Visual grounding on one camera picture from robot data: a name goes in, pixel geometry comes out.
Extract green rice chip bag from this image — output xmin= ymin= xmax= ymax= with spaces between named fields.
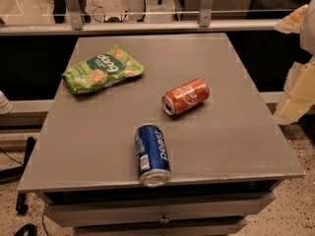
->
xmin=62 ymin=44 xmax=145 ymax=94

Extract red coca-cola can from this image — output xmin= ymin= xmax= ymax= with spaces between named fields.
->
xmin=161 ymin=79 xmax=210 ymax=115

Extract grey drawer cabinet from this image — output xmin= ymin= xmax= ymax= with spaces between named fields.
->
xmin=35 ymin=180 xmax=284 ymax=236

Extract black cable on floor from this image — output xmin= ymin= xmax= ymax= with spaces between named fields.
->
xmin=0 ymin=136 xmax=37 ymax=236

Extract person legs in background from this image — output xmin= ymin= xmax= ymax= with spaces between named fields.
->
xmin=51 ymin=0 xmax=93 ymax=25

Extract white object at left edge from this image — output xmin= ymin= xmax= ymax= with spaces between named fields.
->
xmin=0 ymin=90 xmax=13 ymax=114

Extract metal guard rail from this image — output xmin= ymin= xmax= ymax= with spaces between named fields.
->
xmin=0 ymin=0 xmax=315 ymax=37

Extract blue pepsi can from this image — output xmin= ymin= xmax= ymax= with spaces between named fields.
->
xmin=134 ymin=124 xmax=171 ymax=188

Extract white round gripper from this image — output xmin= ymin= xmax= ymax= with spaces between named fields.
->
xmin=274 ymin=0 xmax=315 ymax=125

